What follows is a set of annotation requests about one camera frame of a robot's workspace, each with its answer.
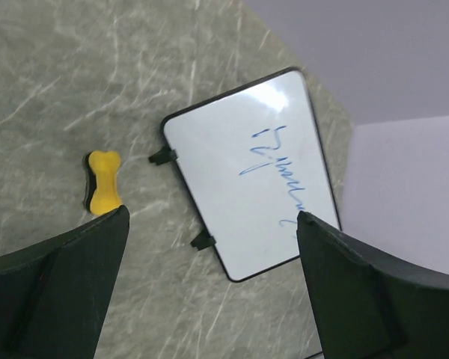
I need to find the small black-framed whiteboard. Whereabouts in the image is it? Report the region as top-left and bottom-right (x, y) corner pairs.
(149, 67), (340, 283)

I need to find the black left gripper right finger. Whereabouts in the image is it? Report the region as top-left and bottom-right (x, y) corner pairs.
(296, 212), (449, 358)

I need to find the yellow bone-shaped eraser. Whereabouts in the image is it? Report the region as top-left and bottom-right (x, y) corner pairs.
(84, 150), (123, 216)

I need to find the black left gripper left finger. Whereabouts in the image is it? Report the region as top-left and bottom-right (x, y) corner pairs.
(0, 206), (130, 358)

